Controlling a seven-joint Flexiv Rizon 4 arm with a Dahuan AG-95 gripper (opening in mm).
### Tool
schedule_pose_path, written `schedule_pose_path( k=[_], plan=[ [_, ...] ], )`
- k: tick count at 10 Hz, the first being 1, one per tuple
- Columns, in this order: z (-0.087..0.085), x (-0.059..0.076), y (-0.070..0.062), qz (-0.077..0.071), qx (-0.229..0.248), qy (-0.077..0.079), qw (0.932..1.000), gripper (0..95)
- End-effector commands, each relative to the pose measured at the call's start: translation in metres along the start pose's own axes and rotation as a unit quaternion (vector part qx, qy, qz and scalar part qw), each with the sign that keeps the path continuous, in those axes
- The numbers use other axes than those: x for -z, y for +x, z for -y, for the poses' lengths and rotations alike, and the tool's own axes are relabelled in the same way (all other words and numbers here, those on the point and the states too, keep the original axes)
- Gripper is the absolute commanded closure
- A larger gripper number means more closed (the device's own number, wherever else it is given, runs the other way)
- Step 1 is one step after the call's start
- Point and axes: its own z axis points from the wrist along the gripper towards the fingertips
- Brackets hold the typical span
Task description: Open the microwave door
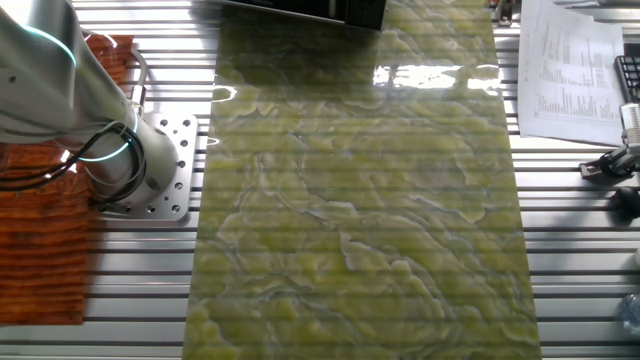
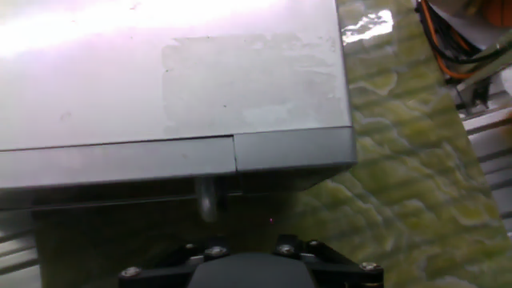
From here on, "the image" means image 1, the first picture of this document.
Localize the black microwave oven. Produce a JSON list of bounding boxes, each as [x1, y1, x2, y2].
[[209, 0, 389, 32]]

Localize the green marble pattern mat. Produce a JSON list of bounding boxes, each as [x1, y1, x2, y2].
[[181, 0, 544, 360]]

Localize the printed white paper sheet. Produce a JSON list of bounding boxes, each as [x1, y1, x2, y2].
[[516, 0, 627, 147]]

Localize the wood pattern mat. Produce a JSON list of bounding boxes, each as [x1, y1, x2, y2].
[[0, 33, 137, 327]]

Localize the black round object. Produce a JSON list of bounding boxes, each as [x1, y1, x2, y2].
[[608, 186, 640, 219]]

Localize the black keyboard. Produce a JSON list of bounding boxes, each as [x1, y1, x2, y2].
[[614, 54, 640, 104]]

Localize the clear plastic water bottle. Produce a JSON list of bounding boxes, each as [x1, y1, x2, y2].
[[619, 293, 640, 337]]

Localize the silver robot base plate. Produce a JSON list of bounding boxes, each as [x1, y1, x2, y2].
[[96, 112, 200, 222]]

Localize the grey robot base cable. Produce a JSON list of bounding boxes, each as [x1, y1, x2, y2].
[[126, 47, 150, 117]]

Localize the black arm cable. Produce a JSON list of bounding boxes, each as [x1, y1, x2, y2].
[[0, 121, 147, 205]]

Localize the small metal bracket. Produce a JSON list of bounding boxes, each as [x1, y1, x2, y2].
[[492, 0, 517, 28]]

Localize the silver depth camera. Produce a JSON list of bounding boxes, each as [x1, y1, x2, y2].
[[619, 102, 640, 151]]

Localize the aluminium frame rail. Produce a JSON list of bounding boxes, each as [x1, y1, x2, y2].
[[551, 0, 640, 24]]

